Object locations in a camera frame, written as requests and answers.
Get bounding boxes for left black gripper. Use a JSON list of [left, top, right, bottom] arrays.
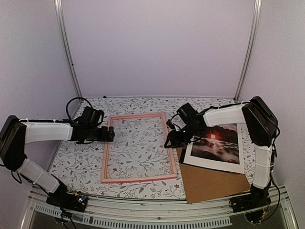
[[86, 126, 114, 142]]

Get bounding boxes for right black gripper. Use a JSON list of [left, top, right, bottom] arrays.
[[163, 124, 200, 149]]

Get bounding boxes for white photo mat board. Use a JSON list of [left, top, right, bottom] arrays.
[[182, 123, 245, 174]]

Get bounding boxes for pink wooden picture frame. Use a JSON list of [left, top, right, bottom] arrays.
[[101, 113, 178, 184]]

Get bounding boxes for landscape sunset photo print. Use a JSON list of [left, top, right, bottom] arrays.
[[178, 123, 240, 165]]

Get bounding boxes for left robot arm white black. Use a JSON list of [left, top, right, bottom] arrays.
[[0, 115, 115, 207]]

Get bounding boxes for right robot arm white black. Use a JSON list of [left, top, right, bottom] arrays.
[[164, 96, 280, 189]]

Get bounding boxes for floral patterned table mat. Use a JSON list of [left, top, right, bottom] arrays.
[[46, 96, 270, 200]]

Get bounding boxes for brown cardboard backing board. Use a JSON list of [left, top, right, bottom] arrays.
[[176, 146, 252, 205]]

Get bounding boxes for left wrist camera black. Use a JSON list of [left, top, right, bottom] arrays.
[[81, 106, 104, 126]]

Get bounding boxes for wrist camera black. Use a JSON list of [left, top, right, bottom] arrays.
[[81, 106, 104, 126], [177, 103, 198, 124]]

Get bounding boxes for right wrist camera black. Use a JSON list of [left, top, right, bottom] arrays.
[[177, 103, 198, 124]]

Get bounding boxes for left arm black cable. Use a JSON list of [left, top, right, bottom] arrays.
[[65, 96, 93, 120]]

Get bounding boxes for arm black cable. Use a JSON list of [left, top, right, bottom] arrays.
[[65, 96, 93, 120], [269, 124, 282, 215]]

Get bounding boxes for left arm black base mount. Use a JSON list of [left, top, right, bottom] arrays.
[[46, 190, 88, 212]]

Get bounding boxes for aluminium front rail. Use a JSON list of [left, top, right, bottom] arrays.
[[20, 186, 299, 229]]

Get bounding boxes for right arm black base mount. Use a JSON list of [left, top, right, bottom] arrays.
[[228, 187, 271, 224]]

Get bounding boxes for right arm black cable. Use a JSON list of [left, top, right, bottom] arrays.
[[269, 124, 282, 215]]

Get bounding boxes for left aluminium corner post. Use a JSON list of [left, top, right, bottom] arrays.
[[54, 0, 82, 97]]

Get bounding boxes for aluminium corner post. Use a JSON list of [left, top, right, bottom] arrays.
[[54, 0, 82, 97], [234, 0, 262, 101]]

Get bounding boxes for right aluminium corner post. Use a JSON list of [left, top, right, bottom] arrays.
[[234, 0, 262, 101]]

